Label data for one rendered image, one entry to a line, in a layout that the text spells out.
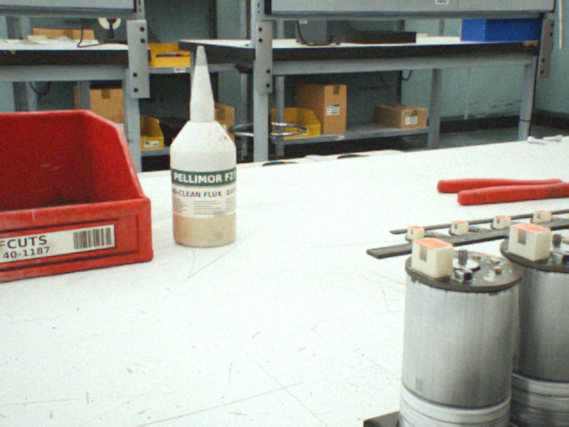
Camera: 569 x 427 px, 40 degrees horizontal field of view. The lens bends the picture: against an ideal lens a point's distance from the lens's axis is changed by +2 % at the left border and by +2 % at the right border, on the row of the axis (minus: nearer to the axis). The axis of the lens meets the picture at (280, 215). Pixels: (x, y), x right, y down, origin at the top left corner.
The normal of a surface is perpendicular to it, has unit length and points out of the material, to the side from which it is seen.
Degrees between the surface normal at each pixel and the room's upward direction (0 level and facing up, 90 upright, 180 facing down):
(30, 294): 0
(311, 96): 92
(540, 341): 90
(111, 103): 91
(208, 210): 87
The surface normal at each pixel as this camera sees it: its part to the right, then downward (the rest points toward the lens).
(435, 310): -0.64, 0.19
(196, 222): -0.16, 0.22
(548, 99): -0.88, 0.11
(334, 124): 0.54, 0.22
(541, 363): -0.42, 0.23
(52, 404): 0.00, -0.97
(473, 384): 0.09, 0.26
